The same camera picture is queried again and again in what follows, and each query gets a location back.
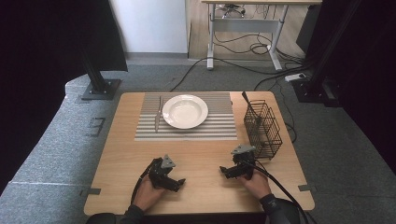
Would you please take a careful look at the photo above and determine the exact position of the person's left hand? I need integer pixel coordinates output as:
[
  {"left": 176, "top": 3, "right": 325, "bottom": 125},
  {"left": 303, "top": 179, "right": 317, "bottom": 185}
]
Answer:
[{"left": 133, "top": 175, "right": 167, "bottom": 213}]

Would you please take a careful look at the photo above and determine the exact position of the grey striped placemat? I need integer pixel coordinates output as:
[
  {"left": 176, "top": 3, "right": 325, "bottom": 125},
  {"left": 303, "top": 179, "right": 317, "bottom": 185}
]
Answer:
[{"left": 134, "top": 91, "right": 238, "bottom": 142}]

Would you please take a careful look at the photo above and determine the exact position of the black handled utensil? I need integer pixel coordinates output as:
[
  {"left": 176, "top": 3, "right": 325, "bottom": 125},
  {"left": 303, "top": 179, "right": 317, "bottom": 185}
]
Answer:
[{"left": 241, "top": 91, "right": 263, "bottom": 126}]

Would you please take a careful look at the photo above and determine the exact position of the silver table knife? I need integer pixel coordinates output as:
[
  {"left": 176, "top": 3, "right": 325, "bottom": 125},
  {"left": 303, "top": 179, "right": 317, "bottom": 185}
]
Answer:
[{"left": 154, "top": 95, "right": 164, "bottom": 133}]

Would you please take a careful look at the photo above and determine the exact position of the black floor cable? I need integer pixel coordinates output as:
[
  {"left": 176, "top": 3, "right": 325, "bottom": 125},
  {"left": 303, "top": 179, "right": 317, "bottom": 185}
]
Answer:
[{"left": 169, "top": 56, "right": 307, "bottom": 93}]

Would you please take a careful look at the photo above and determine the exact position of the person's right hand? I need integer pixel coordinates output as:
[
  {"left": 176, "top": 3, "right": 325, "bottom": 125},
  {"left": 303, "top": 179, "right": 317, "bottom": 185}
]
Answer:
[{"left": 238, "top": 169, "right": 273, "bottom": 201}]

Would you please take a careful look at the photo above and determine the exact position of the white power strip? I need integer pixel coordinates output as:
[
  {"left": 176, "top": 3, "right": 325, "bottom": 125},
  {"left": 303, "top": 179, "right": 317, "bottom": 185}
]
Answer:
[{"left": 284, "top": 72, "right": 308, "bottom": 83}]

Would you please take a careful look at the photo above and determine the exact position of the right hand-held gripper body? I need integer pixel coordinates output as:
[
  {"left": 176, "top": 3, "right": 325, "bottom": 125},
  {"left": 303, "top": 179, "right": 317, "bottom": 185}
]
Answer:
[{"left": 230, "top": 144, "right": 258, "bottom": 181}]

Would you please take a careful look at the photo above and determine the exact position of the white round plate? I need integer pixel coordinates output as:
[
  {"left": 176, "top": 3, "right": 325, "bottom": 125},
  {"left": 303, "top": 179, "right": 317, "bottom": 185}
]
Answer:
[{"left": 162, "top": 93, "right": 209, "bottom": 131}]

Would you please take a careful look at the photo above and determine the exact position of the black metal stand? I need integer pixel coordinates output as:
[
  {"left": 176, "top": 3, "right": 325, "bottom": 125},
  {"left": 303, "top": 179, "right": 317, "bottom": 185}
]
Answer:
[
  {"left": 292, "top": 0, "right": 363, "bottom": 108},
  {"left": 78, "top": 46, "right": 122, "bottom": 102}
]

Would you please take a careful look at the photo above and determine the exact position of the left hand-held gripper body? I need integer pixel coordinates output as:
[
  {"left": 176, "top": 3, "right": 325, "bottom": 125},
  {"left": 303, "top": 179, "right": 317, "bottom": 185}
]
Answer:
[{"left": 148, "top": 154, "right": 177, "bottom": 190}]

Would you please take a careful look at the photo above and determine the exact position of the black wire basket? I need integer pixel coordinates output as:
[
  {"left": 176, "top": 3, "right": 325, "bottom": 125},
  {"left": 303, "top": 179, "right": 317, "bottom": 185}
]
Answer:
[{"left": 243, "top": 99, "right": 284, "bottom": 161}]

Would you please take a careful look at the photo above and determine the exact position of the black curtain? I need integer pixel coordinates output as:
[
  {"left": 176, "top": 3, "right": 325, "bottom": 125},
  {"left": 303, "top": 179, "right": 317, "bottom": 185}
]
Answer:
[{"left": 0, "top": 0, "right": 129, "bottom": 194}]

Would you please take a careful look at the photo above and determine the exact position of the white frame desk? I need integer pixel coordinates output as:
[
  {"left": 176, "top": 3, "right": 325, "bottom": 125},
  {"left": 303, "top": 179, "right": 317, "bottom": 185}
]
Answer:
[{"left": 200, "top": 0, "right": 323, "bottom": 72}]

